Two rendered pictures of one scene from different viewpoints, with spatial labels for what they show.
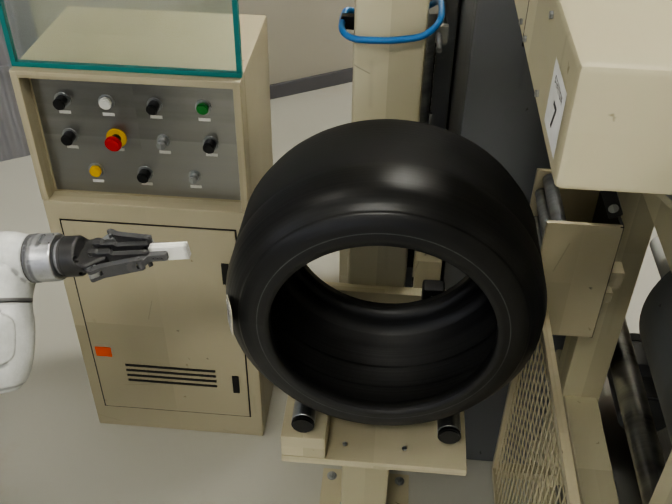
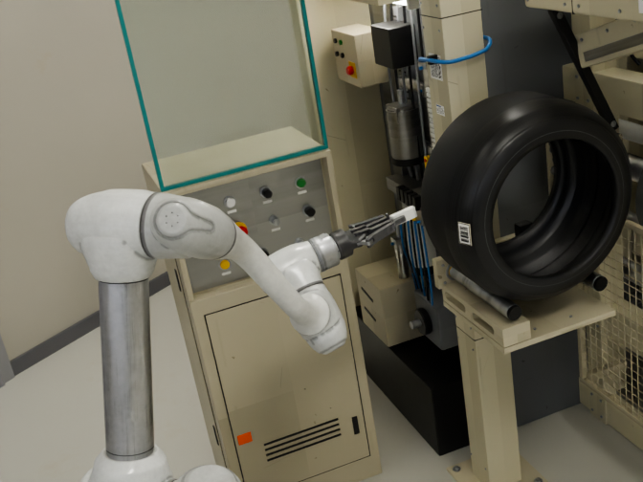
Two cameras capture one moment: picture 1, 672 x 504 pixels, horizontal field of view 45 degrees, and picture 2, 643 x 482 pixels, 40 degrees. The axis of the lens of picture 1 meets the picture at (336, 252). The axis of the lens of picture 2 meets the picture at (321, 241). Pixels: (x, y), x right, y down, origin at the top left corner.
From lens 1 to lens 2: 1.50 m
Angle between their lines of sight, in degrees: 24
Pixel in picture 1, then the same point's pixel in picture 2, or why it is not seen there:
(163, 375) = (296, 442)
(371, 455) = (555, 326)
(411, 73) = (480, 76)
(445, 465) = (601, 313)
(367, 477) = (502, 427)
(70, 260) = (347, 241)
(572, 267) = not seen: hidden behind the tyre
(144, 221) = not seen: hidden behind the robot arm
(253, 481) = not seen: outside the picture
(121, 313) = (257, 390)
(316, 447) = (525, 330)
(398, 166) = (533, 100)
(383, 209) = (543, 119)
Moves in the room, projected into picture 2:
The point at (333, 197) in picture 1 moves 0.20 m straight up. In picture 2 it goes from (513, 123) to (507, 45)
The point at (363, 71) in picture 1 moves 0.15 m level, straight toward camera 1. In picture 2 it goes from (454, 84) to (482, 92)
